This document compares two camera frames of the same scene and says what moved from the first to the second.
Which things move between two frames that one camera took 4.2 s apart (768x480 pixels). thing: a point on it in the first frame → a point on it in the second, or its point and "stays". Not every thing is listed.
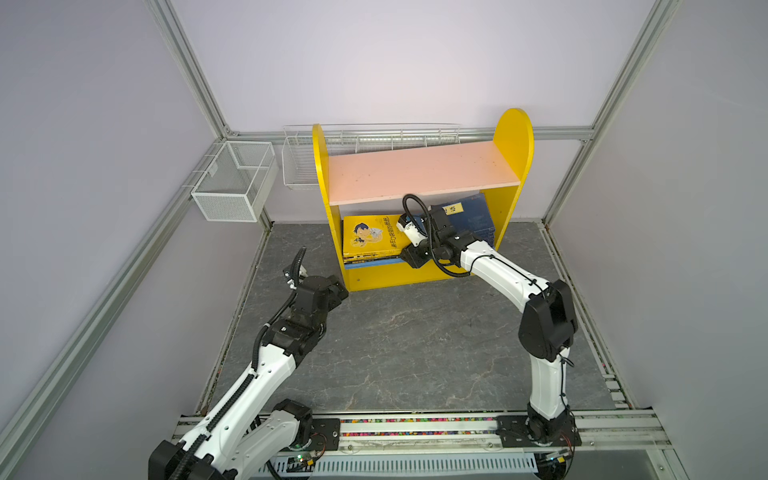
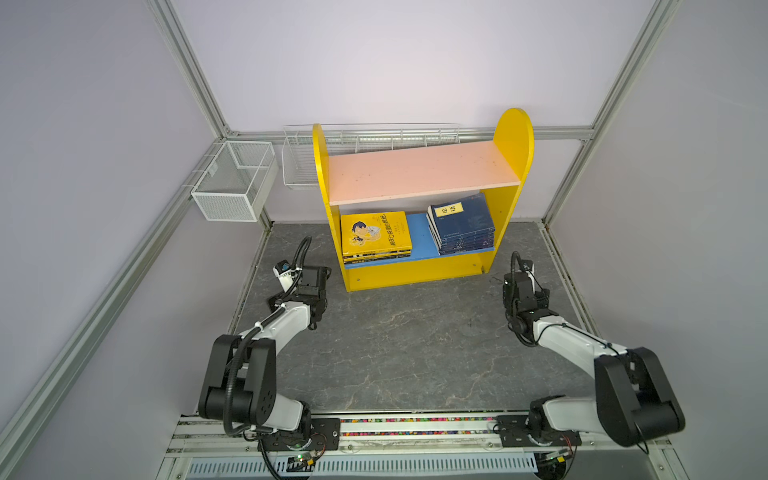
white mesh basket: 238,182 stays
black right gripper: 411,256 → 541,302
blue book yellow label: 472,215 stays
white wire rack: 300,147 stays
